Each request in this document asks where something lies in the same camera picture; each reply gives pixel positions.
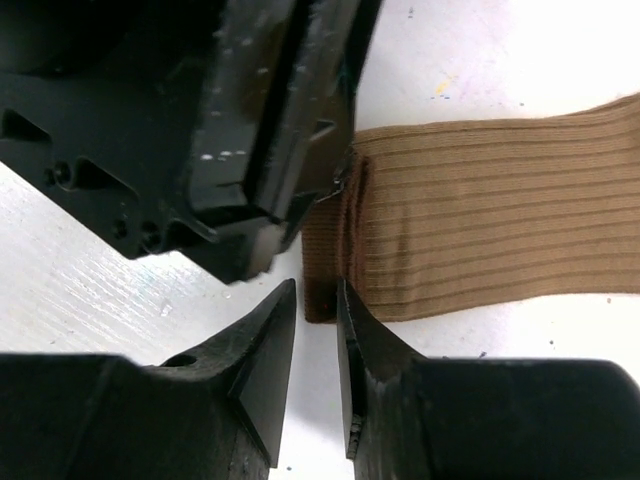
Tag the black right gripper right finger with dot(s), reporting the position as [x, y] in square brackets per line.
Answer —
[384, 401]

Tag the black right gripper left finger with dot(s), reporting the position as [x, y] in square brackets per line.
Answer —
[252, 359]

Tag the tan brown long sock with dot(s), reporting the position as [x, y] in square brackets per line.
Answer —
[448, 216]

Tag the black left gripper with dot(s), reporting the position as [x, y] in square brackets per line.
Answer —
[210, 128]

